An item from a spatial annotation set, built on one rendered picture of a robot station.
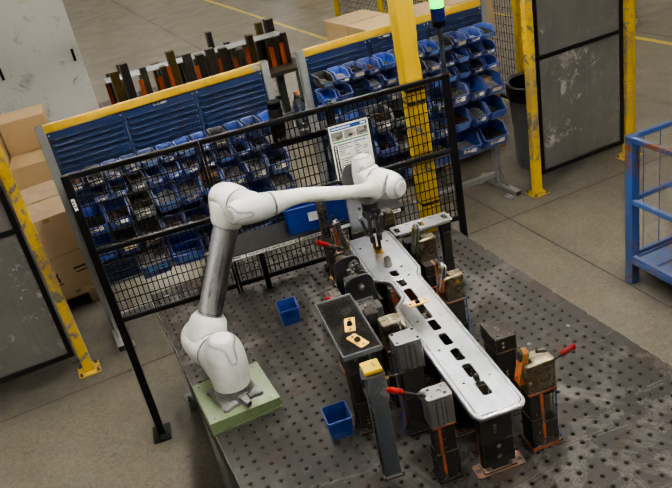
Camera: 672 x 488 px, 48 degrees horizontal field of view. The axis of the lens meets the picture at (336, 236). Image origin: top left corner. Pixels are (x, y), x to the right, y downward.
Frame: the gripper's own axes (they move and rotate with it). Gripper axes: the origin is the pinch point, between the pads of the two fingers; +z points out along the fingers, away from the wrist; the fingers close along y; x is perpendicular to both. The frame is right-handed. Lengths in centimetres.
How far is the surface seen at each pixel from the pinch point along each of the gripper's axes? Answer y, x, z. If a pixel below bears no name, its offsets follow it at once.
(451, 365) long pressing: -4, -89, 6
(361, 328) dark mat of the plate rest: -30, -75, -10
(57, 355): -178, 139, 88
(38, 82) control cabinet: -199, 620, 18
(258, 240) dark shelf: -47, 41, 3
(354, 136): 12, 54, -30
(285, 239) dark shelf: -35.4, 33.5, 3.1
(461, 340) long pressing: 5, -78, 6
